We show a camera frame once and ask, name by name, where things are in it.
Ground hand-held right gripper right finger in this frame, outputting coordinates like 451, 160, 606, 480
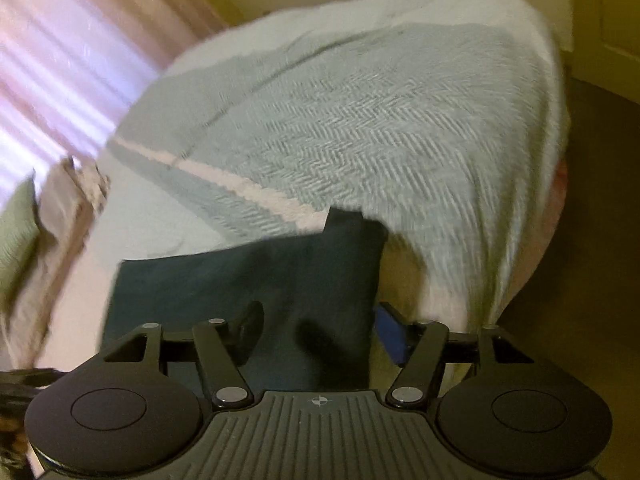
374, 301, 537, 408

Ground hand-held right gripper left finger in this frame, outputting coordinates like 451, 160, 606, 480
102, 301, 266, 408

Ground dark denim pants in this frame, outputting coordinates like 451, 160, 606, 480
101, 207, 392, 392

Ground pale pink bed sheet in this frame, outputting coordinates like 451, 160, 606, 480
30, 152, 331, 373

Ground grey herringbone blanket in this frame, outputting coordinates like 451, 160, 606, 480
97, 0, 575, 386

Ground beige pillow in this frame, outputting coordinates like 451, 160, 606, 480
0, 157, 112, 361

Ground green pillow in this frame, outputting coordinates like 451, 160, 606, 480
0, 174, 42, 303

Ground pink curtain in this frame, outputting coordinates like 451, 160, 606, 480
0, 0, 233, 206

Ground cream door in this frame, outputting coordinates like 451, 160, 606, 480
567, 0, 640, 106

